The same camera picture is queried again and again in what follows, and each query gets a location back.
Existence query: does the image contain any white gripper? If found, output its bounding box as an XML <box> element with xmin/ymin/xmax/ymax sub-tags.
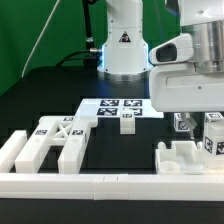
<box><xmin>149</xmin><ymin>63</ymin><xmax>224</xmax><ymax>139</ymax></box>

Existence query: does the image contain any white chair seat part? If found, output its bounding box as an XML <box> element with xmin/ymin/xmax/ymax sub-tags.
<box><xmin>155</xmin><ymin>141</ymin><xmax>208</xmax><ymax>175</ymax></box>

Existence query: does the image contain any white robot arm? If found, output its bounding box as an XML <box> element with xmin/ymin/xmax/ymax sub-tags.
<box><xmin>98</xmin><ymin>0</ymin><xmax>224</xmax><ymax>129</ymax></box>

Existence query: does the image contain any white chair back part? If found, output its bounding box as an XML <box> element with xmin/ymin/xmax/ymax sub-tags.
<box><xmin>15</xmin><ymin>116</ymin><xmax>98</xmax><ymax>174</ymax></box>

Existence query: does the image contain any white bar part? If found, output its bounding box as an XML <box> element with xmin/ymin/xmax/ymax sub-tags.
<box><xmin>0</xmin><ymin>130</ymin><xmax>27</xmax><ymax>173</ymax></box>

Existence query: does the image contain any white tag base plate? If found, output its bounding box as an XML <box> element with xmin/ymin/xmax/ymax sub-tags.
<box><xmin>76</xmin><ymin>98</ymin><xmax>164</xmax><ymax>119</ymax></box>

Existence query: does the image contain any black cable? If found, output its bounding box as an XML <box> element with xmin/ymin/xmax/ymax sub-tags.
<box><xmin>55</xmin><ymin>0</ymin><xmax>101</xmax><ymax>68</ymax></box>

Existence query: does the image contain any white front fence wall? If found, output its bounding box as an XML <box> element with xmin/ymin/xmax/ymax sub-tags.
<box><xmin>0</xmin><ymin>173</ymin><xmax>224</xmax><ymax>201</ymax></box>

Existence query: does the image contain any white cable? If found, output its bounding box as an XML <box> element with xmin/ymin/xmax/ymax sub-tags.
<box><xmin>21</xmin><ymin>0</ymin><xmax>63</xmax><ymax>78</ymax></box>

